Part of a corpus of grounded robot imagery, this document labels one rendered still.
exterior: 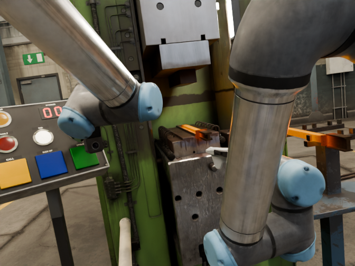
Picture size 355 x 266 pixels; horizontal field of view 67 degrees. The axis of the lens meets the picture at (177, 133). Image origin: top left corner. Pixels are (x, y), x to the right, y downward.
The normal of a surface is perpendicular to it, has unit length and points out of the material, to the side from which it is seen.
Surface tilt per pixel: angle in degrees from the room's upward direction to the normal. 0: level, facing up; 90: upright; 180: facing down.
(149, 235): 90
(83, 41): 109
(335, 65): 90
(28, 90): 90
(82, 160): 60
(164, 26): 90
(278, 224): 35
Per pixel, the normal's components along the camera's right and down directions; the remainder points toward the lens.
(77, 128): -0.17, 0.80
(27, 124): 0.44, -0.46
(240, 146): -0.78, 0.30
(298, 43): -0.01, 0.45
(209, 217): 0.19, 0.11
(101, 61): 0.78, 0.35
